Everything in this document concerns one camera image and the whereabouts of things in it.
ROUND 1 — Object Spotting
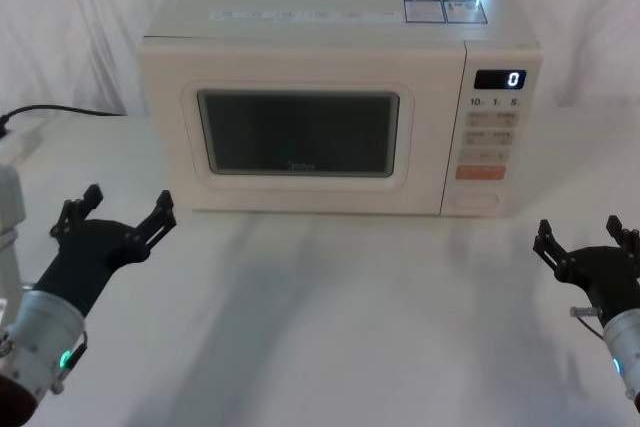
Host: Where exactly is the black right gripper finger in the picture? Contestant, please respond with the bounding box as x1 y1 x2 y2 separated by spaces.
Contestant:
532 218 577 276
605 214 640 254

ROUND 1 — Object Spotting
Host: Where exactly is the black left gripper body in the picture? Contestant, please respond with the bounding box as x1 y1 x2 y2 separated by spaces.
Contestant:
32 218 152 319

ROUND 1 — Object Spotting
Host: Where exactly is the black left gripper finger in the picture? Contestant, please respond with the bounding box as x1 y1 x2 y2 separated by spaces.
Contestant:
48 184 105 241
125 190 179 261

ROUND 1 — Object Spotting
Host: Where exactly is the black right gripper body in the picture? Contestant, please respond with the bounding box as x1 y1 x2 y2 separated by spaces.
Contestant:
554 244 640 328

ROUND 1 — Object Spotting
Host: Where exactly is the white power strip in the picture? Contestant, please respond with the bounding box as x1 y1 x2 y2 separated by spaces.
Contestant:
0 119 47 167

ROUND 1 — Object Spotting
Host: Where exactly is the white table cloth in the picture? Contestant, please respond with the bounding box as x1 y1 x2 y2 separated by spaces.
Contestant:
0 0 640 427

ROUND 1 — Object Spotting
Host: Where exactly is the cream microwave oven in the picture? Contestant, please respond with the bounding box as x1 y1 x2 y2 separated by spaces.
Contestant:
137 0 545 218

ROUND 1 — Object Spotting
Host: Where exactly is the black power cable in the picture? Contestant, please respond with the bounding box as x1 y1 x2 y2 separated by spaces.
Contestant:
0 105 126 141

